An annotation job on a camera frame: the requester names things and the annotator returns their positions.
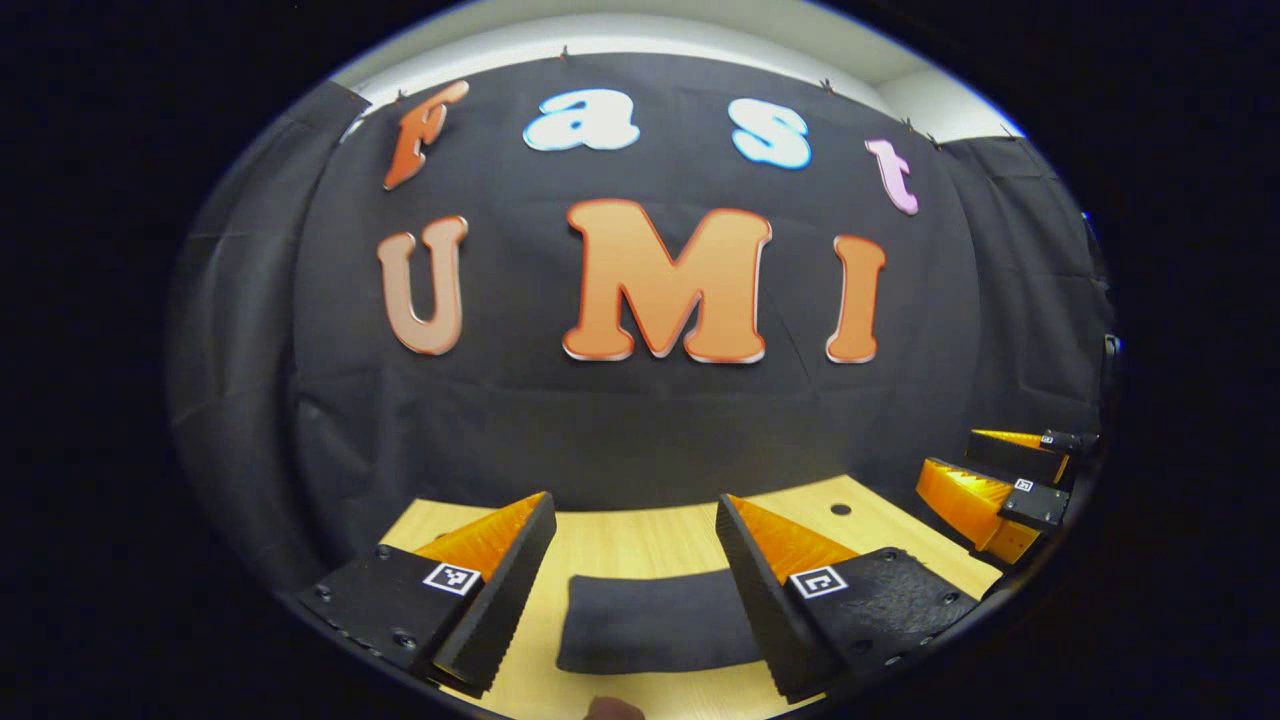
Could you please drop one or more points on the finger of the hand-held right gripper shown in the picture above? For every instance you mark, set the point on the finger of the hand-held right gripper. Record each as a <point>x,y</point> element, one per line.
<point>1035,508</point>
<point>1010,455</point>

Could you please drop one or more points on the dark grey jeans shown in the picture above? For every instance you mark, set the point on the dark grey jeans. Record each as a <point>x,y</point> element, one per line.
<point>660,625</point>

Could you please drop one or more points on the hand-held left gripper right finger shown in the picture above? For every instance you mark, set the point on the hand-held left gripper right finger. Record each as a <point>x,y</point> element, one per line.
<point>760,600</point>

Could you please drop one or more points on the black backdrop cloth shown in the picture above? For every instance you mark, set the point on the black backdrop cloth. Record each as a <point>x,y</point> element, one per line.
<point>640,420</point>

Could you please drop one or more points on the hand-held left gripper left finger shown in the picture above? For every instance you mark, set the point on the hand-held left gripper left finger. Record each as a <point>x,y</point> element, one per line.
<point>510,590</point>

